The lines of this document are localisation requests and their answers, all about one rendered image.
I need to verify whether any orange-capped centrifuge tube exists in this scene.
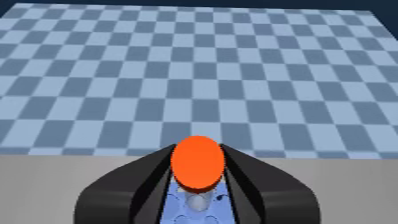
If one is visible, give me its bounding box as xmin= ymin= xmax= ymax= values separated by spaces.
xmin=168 ymin=135 xmax=227 ymax=212

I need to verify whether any light blue tube rack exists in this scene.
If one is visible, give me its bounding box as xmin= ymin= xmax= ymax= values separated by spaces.
xmin=158 ymin=173 xmax=241 ymax=224

